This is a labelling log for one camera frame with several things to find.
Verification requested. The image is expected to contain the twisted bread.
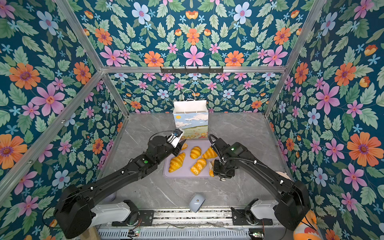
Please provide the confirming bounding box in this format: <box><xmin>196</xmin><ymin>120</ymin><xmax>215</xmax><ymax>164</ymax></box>
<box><xmin>191</xmin><ymin>158</ymin><xmax>207</xmax><ymax>176</ymax></box>

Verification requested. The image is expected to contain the landscape print paper bag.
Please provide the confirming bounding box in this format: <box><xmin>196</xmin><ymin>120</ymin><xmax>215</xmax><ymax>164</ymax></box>
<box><xmin>173</xmin><ymin>89</ymin><xmax>209</xmax><ymax>140</ymax></box>

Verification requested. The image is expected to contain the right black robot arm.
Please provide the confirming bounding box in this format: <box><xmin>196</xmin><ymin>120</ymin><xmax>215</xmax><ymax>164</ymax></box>
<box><xmin>209</xmin><ymin>134</ymin><xmax>310</xmax><ymax>231</ymax></box>

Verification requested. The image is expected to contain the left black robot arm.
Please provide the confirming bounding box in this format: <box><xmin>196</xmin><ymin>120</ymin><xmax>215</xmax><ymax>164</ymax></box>
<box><xmin>54</xmin><ymin>129</ymin><xmax>185</xmax><ymax>239</ymax></box>

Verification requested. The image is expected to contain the small round bread roll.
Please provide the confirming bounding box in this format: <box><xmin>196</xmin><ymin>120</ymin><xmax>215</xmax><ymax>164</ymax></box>
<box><xmin>190</xmin><ymin>146</ymin><xmax>202</xmax><ymax>160</ymax></box>

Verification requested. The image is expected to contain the croissant lower left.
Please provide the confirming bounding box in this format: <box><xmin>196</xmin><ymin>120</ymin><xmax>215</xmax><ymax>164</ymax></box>
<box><xmin>169</xmin><ymin>152</ymin><xmax>186</xmax><ymax>173</ymax></box>

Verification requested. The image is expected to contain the croissant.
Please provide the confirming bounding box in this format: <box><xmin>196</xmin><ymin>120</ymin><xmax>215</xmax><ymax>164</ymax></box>
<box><xmin>169</xmin><ymin>152</ymin><xmax>186</xmax><ymax>173</ymax></box>
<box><xmin>202</xmin><ymin>147</ymin><xmax>218</xmax><ymax>160</ymax></box>

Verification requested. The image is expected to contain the lilac plastic tray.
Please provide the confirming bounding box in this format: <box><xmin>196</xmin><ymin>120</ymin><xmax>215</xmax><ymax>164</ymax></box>
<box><xmin>163</xmin><ymin>140</ymin><xmax>217</xmax><ymax>179</ymax></box>

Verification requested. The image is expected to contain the croissant upper right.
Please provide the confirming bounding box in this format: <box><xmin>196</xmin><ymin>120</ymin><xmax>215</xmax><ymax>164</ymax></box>
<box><xmin>202</xmin><ymin>147</ymin><xmax>218</xmax><ymax>160</ymax></box>

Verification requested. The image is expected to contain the grey computer mouse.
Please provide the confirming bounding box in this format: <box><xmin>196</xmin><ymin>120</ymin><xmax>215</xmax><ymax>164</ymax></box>
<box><xmin>189</xmin><ymin>194</ymin><xmax>206</xmax><ymax>213</ymax></box>

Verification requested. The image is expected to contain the round cream clock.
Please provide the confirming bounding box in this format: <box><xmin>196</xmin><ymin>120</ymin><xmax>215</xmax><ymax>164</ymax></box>
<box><xmin>276</xmin><ymin>171</ymin><xmax>291</xmax><ymax>180</ymax></box>

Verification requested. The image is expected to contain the orange plush toy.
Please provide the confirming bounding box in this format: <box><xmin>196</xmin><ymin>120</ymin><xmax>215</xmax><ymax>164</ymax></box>
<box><xmin>293</xmin><ymin>210</ymin><xmax>322</xmax><ymax>240</ymax></box>

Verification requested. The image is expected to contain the wooden brush block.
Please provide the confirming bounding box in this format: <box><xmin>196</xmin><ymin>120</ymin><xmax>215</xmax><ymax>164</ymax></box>
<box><xmin>80</xmin><ymin>227</ymin><xmax>101</xmax><ymax>240</ymax></box>

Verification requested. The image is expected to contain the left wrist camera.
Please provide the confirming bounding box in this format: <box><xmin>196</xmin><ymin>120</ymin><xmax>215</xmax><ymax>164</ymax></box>
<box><xmin>167</xmin><ymin>129</ymin><xmax>184</xmax><ymax>148</ymax></box>

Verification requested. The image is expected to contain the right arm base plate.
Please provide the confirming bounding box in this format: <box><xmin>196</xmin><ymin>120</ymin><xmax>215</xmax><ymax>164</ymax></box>
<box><xmin>231</xmin><ymin>207</ymin><xmax>273</xmax><ymax>227</ymax></box>

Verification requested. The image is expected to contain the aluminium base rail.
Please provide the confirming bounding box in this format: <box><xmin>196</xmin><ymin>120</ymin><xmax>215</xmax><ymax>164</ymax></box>
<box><xmin>98</xmin><ymin>207</ymin><xmax>280</xmax><ymax>229</ymax></box>

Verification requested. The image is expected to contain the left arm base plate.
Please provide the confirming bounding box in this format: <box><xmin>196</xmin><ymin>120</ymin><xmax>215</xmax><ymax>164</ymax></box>
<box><xmin>112</xmin><ymin>210</ymin><xmax>155</xmax><ymax>227</ymax></box>

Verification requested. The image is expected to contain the black hook rail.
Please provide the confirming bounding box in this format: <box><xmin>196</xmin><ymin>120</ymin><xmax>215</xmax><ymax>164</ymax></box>
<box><xmin>160</xmin><ymin>67</ymin><xmax>224</xmax><ymax>74</ymax></box>

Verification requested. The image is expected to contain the aluminium frame post left rear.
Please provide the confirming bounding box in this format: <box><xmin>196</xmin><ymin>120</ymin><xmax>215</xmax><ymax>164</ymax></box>
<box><xmin>56</xmin><ymin>1</ymin><xmax>129</xmax><ymax>118</ymax></box>

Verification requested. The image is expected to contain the aluminium frame post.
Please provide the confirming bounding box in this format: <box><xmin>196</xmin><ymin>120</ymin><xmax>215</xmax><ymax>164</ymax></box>
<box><xmin>56</xmin><ymin>1</ymin><xmax>129</xmax><ymax>118</ymax></box>
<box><xmin>264</xmin><ymin>0</ymin><xmax>327</xmax><ymax>119</ymax></box>

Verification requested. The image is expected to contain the aluminium frame post right rear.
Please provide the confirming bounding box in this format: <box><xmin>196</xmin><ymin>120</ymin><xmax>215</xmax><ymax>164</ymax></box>
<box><xmin>264</xmin><ymin>0</ymin><xmax>327</xmax><ymax>119</ymax></box>

